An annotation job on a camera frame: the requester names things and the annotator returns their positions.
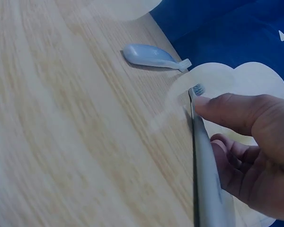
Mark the person's right hand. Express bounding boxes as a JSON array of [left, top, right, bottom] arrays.
[[194, 93, 284, 224]]

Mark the white toothbrush with blue bristles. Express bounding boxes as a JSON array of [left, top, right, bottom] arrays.
[[188, 83, 236, 227]]

